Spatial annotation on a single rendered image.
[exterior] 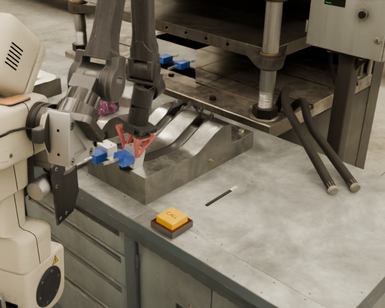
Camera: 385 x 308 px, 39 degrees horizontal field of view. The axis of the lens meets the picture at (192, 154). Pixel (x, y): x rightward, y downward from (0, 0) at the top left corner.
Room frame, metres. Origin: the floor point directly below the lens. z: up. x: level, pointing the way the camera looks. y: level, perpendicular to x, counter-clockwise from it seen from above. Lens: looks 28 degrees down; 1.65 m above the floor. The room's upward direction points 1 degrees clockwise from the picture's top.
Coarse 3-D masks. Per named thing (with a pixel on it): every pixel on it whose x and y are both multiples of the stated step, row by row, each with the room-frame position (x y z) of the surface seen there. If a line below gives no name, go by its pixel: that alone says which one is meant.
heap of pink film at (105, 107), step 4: (100, 104) 1.77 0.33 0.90; (104, 104) 1.78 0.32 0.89; (108, 104) 1.77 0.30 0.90; (112, 104) 1.78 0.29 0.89; (100, 108) 1.68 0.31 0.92; (104, 108) 1.70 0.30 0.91; (108, 108) 1.73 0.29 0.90; (112, 108) 1.76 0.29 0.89; (116, 108) 1.79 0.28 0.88; (100, 112) 1.67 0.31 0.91; (104, 112) 1.69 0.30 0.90; (108, 112) 1.70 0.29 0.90; (112, 112) 1.73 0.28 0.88; (100, 116) 1.66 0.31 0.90
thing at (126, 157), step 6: (126, 144) 1.36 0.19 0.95; (132, 144) 1.37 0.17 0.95; (120, 150) 1.34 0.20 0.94; (126, 150) 1.35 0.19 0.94; (132, 150) 1.34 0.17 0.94; (144, 150) 1.35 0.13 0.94; (114, 156) 1.32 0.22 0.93; (120, 156) 1.31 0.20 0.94; (126, 156) 1.31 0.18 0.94; (132, 156) 1.32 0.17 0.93; (102, 162) 1.27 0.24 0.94; (108, 162) 1.28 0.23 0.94; (114, 162) 1.29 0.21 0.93; (120, 162) 1.30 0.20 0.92; (126, 162) 1.31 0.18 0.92; (132, 162) 1.32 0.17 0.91; (138, 162) 1.34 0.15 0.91; (132, 168) 1.33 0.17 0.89
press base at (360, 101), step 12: (360, 96) 2.41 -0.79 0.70; (360, 108) 2.43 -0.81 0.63; (324, 120) 2.17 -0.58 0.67; (360, 120) 2.45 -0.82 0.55; (288, 132) 1.96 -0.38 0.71; (324, 132) 2.19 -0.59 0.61; (348, 132) 2.37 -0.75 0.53; (360, 132) 2.47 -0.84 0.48; (300, 144) 2.04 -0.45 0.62; (348, 144) 2.39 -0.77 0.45; (348, 156) 2.40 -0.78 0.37
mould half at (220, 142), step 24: (192, 120) 1.58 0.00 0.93; (216, 120) 1.57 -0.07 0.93; (168, 144) 1.50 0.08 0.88; (192, 144) 1.48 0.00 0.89; (216, 144) 1.51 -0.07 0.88; (240, 144) 1.60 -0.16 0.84; (96, 168) 1.42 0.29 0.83; (144, 168) 1.33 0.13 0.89; (168, 168) 1.35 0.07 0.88; (192, 168) 1.42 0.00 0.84; (144, 192) 1.28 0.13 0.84; (168, 192) 1.35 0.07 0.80
